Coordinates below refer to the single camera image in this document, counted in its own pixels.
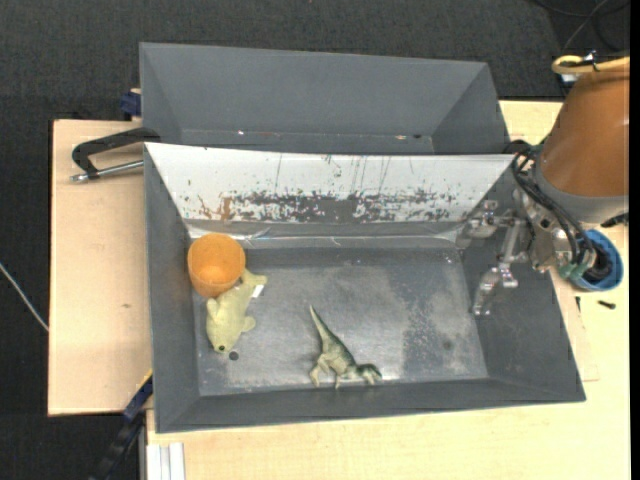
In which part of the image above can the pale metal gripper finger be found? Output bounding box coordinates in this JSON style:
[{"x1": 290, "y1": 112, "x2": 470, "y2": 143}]
[
  {"x1": 472, "y1": 262, "x2": 521, "y2": 317},
  {"x1": 456, "y1": 199, "x2": 526, "y2": 243}
]

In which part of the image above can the grey metal bin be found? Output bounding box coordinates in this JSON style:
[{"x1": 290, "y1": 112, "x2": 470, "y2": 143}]
[{"x1": 138, "y1": 41, "x2": 587, "y2": 434}]

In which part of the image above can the green toy dinosaur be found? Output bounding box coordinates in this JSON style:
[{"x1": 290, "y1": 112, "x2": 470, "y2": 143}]
[{"x1": 307, "y1": 304, "x2": 384, "y2": 391}]

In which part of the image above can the pale yellow plush fish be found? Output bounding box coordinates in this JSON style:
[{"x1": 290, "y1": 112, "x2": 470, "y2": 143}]
[{"x1": 205, "y1": 267, "x2": 269, "y2": 356}]

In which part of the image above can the orange cup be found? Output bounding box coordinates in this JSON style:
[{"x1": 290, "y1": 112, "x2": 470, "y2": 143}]
[{"x1": 186, "y1": 232, "x2": 248, "y2": 300}]

